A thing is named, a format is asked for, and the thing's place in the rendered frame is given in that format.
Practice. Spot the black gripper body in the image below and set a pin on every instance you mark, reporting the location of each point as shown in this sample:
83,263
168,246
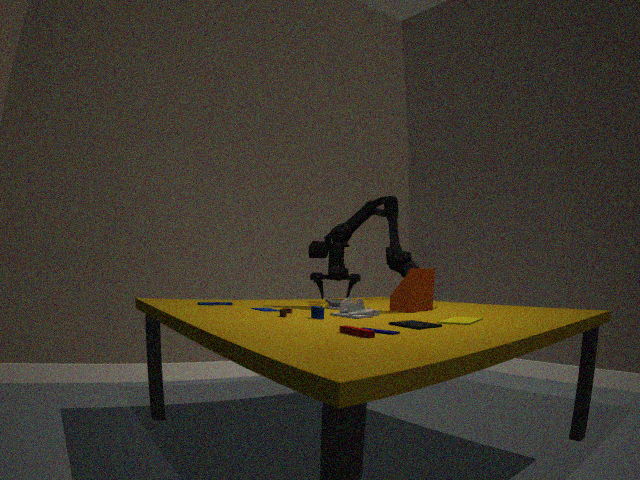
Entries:
354,278

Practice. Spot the red flat bar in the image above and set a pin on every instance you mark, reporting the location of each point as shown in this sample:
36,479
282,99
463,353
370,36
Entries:
356,331

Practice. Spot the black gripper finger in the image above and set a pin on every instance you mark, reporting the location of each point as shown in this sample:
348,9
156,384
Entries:
349,288
320,286

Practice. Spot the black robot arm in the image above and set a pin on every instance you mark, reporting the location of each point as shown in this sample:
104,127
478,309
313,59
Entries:
397,259

